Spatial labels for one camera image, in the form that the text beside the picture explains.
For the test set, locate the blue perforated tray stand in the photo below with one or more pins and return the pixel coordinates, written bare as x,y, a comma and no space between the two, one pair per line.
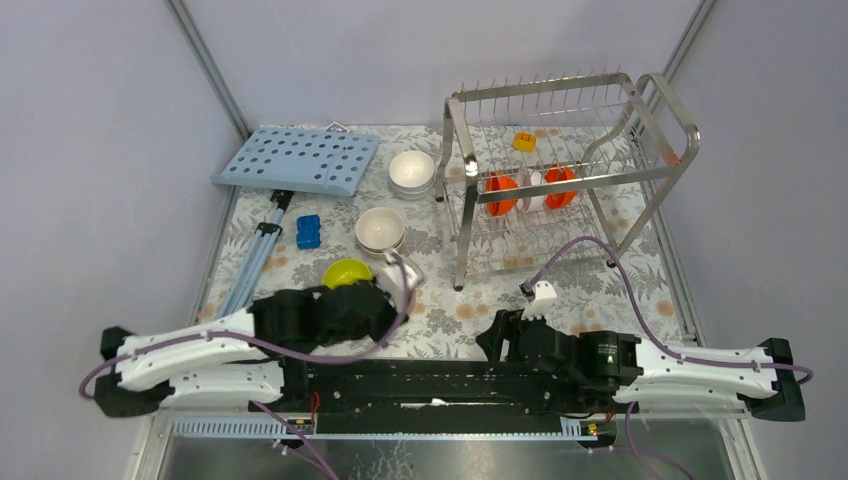
289,161

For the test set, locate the stainless steel dish rack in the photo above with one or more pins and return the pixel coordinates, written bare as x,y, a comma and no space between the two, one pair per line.
609,150

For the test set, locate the floral table mat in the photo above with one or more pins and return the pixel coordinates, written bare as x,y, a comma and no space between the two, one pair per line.
444,322

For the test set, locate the blue toy block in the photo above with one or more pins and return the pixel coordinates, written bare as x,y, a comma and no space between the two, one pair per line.
308,235

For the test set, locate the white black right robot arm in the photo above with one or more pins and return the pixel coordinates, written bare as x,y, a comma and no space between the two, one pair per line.
602,371

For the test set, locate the white bowl front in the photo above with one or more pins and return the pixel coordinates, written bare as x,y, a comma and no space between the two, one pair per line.
412,193

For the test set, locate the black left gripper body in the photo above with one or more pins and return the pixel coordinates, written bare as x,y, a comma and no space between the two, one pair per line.
376,328

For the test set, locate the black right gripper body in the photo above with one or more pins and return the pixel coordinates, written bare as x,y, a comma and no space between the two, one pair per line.
516,323

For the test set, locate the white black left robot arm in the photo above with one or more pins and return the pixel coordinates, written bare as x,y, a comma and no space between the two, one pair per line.
133,379

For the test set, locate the white slotted cable duct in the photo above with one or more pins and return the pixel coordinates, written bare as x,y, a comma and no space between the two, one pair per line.
267,428

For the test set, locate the small yellow cup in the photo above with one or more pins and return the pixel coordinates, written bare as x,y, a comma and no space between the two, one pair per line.
524,142

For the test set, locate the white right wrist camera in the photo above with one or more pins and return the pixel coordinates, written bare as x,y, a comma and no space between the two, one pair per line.
541,297

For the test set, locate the lime green bowl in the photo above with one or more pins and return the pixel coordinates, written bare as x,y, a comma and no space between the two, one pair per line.
346,271

